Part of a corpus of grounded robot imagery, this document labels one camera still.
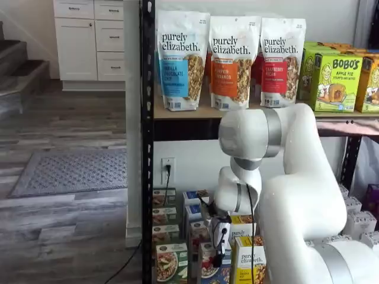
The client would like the blue purely elizabeth granola bag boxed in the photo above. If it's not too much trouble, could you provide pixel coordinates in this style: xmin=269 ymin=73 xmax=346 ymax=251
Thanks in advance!
xmin=156 ymin=10 xmax=211 ymax=112
xmin=154 ymin=50 xmax=163 ymax=98

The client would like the black power cord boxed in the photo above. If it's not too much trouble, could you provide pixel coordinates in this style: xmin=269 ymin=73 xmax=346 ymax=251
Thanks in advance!
xmin=163 ymin=164 xmax=173 ymax=205

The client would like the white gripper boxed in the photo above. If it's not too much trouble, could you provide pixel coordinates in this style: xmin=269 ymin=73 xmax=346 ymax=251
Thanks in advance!
xmin=210 ymin=217 xmax=232 ymax=267

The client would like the grey patterned doormat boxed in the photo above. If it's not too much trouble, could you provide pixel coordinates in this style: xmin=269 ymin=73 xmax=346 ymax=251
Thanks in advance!
xmin=8 ymin=149 xmax=128 ymax=199

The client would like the white kitchen cabinet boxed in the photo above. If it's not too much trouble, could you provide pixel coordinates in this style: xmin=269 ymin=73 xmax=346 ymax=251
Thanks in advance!
xmin=53 ymin=0 xmax=127 ymax=92

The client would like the green Bobo's apple pie box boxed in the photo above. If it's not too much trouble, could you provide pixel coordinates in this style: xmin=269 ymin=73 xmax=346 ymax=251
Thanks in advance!
xmin=314 ymin=53 xmax=364 ymax=113
xmin=297 ymin=41 xmax=341 ymax=101

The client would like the white wall outlet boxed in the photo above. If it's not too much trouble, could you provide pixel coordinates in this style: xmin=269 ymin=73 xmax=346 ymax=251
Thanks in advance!
xmin=161 ymin=157 xmax=175 ymax=185

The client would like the orange purely elizabeth granola bag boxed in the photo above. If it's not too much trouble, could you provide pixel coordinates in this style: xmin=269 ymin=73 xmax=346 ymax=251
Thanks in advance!
xmin=208 ymin=16 xmax=262 ymax=112

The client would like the light wooden shelf board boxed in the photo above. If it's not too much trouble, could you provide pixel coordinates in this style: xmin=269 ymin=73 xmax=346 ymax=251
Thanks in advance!
xmin=153 ymin=87 xmax=379 ymax=121

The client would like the black floor cable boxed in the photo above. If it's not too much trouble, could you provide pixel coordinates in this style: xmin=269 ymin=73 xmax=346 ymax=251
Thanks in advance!
xmin=103 ymin=239 xmax=143 ymax=284

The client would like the green Nature's Path oatmeal box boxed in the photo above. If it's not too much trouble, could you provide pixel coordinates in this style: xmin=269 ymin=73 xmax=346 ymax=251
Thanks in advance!
xmin=152 ymin=224 xmax=181 ymax=245
xmin=152 ymin=206 xmax=178 ymax=227
xmin=152 ymin=188 xmax=177 ymax=209
xmin=156 ymin=243 xmax=190 ymax=284

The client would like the purple box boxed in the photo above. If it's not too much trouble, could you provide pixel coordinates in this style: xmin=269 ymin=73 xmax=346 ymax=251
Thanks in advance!
xmin=364 ymin=183 xmax=379 ymax=212

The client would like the blue white oatmeal box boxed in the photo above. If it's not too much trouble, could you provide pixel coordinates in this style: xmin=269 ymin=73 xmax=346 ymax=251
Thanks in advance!
xmin=182 ymin=191 xmax=210 ymax=208
xmin=197 ymin=241 xmax=232 ymax=284
xmin=184 ymin=204 xmax=210 ymax=237
xmin=189 ymin=220 xmax=214 ymax=261

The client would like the yellow purely elizabeth box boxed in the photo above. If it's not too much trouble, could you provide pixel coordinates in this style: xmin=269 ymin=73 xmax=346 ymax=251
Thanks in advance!
xmin=229 ymin=215 xmax=257 ymax=240
xmin=231 ymin=235 xmax=269 ymax=284

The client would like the white cabinet door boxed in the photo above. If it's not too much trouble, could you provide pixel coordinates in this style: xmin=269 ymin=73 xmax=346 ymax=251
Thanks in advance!
xmin=55 ymin=18 xmax=98 ymax=81

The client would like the white cabinet drawer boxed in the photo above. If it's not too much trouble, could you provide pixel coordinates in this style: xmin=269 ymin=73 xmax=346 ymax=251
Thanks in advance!
xmin=97 ymin=52 xmax=127 ymax=81
xmin=54 ymin=0 xmax=95 ymax=19
xmin=95 ymin=20 xmax=125 ymax=52
xmin=94 ymin=0 xmax=124 ymax=21

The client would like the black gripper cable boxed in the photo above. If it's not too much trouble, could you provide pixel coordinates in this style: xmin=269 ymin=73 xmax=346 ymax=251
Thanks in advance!
xmin=219 ymin=183 xmax=256 ymax=277

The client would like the grey wooden staircase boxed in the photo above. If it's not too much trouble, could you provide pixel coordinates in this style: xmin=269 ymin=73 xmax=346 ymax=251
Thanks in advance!
xmin=0 ymin=21 xmax=50 ymax=119

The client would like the yellow Bobo's snack box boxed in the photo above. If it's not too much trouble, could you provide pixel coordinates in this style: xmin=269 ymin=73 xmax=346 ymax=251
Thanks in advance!
xmin=354 ymin=55 xmax=379 ymax=114
xmin=318 ymin=42 xmax=379 ymax=59

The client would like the red purely elizabeth granola bag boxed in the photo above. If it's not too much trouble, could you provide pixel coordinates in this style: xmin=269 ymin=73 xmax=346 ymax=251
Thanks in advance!
xmin=250 ymin=56 xmax=263 ymax=92
xmin=259 ymin=17 xmax=307 ymax=108

